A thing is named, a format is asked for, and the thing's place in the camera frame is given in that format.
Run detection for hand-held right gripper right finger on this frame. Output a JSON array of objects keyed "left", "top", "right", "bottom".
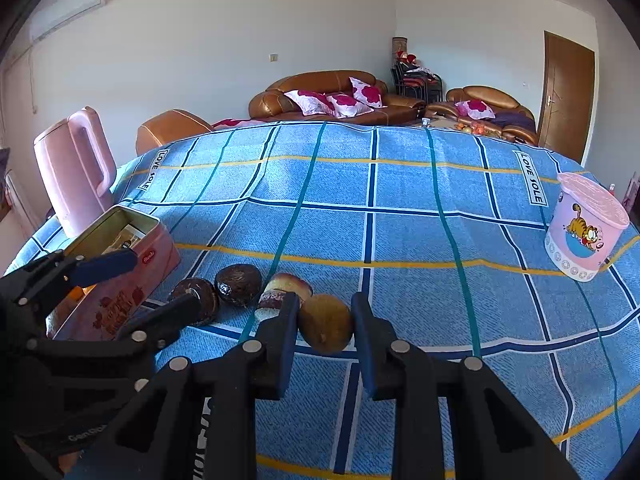
[{"left": 350, "top": 291, "right": 581, "bottom": 480}]

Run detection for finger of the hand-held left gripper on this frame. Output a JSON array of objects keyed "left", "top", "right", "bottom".
[
  {"left": 20, "top": 291, "right": 201, "bottom": 361},
  {"left": 0, "top": 249, "right": 139, "bottom": 311}
]

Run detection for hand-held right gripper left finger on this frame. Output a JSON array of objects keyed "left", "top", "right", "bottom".
[{"left": 97, "top": 292, "right": 303, "bottom": 480}]

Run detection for pink metal tin box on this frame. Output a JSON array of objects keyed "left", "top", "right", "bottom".
[{"left": 46, "top": 205, "right": 182, "bottom": 341}]

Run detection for brown kiwi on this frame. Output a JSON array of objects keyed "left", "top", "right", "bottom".
[{"left": 299, "top": 294, "right": 355, "bottom": 355}]

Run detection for printed paper leaflet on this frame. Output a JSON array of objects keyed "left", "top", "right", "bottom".
[{"left": 102, "top": 227, "right": 148, "bottom": 253}]

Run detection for chocolate doughnut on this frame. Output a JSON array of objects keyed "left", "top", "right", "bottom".
[
  {"left": 167, "top": 277, "right": 221, "bottom": 326},
  {"left": 215, "top": 264, "right": 262, "bottom": 307}
]

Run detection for cream sandwich cake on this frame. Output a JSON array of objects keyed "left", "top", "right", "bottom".
[{"left": 255, "top": 272, "right": 313, "bottom": 322}]

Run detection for pink electric kettle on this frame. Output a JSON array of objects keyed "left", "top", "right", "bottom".
[{"left": 34, "top": 106, "right": 118, "bottom": 240}]

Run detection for blue plaid tablecloth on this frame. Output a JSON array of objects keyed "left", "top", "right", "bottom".
[{"left": 0, "top": 121, "right": 640, "bottom": 480}]

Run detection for brown leather armchair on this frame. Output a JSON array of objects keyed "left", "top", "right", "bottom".
[{"left": 136, "top": 109, "right": 215, "bottom": 157}]

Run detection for coffee table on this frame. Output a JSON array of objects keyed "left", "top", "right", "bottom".
[{"left": 417, "top": 116, "right": 506, "bottom": 137}]

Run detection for pink floral pillow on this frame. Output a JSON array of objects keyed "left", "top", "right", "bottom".
[
  {"left": 284, "top": 89, "right": 336, "bottom": 116},
  {"left": 349, "top": 76, "right": 388, "bottom": 108},
  {"left": 325, "top": 92, "right": 373, "bottom": 118},
  {"left": 454, "top": 99, "right": 493, "bottom": 120}
]

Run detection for pink cartoon bucket with lid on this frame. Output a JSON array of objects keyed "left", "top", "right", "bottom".
[{"left": 544, "top": 171, "right": 631, "bottom": 283}]

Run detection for white air conditioner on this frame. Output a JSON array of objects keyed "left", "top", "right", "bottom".
[{"left": 30, "top": 0, "right": 108, "bottom": 43}]

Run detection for long brown leather sofa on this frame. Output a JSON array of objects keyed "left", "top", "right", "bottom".
[{"left": 248, "top": 70, "right": 426, "bottom": 127}]

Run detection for stacked black chairs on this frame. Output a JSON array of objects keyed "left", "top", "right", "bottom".
[{"left": 390, "top": 62, "right": 443, "bottom": 103}]

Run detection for purple blanket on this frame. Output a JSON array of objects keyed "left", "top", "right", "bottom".
[{"left": 492, "top": 110, "right": 536, "bottom": 132}]

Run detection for short brown leather sofa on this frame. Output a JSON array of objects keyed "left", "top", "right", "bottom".
[{"left": 430, "top": 85, "right": 540, "bottom": 146}]

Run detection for brown wooden door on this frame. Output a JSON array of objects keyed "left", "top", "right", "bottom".
[{"left": 542, "top": 31, "right": 597, "bottom": 163}]

